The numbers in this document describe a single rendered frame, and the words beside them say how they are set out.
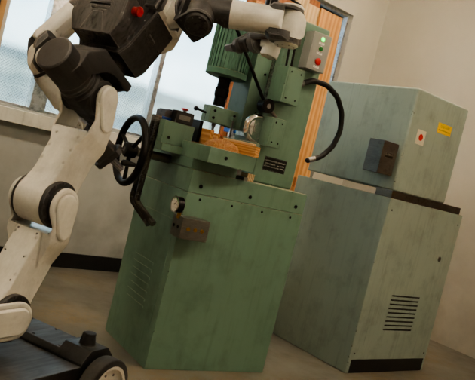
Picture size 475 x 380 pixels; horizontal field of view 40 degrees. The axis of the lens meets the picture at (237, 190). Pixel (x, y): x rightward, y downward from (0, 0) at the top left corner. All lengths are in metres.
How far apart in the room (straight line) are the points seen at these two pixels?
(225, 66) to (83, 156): 0.89
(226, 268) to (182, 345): 0.35
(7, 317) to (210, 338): 1.04
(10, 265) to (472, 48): 3.71
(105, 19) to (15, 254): 0.74
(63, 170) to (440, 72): 3.51
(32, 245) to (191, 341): 0.94
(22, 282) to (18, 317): 0.11
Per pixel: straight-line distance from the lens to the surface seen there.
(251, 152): 2.45
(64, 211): 1.95
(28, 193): 1.97
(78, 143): 1.99
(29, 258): 1.98
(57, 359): 2.07
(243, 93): 2.78
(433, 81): 5.00
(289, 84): 2.71
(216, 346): 2.75
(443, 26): 5.11
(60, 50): 1.93
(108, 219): 4.06
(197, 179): 2.49
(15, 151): 3.76
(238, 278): 2.70
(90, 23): 2.06
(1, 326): 1.93
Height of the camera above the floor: 0.88
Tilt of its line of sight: 3 degrees down
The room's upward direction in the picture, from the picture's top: 14 degrees clockwise
